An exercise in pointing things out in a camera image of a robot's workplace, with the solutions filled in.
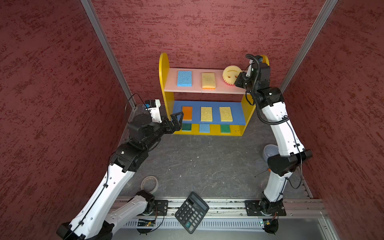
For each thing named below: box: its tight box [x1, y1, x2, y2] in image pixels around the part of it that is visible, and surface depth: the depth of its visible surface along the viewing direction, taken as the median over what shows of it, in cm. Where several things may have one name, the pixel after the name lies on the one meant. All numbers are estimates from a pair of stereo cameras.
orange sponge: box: [182, 106, 193, 121], surface depth 99 cm
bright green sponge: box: [221, 124, 231, 134], surface depth 106 cm
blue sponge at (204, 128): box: [200, 123, 210, 133], surface depth 105 cm
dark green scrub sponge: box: [181, 123, 192, 132], surface depth 106 cm
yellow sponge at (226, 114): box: [219, 106, 233, 122], surface depth 97 cm
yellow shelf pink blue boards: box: [159, 52, 270, 136], surface depth 94 cm
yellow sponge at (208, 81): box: [202, 72, 216, 90], surface depth 76 cm
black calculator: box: [174, 191, 210, 234], surface depth 72 cm
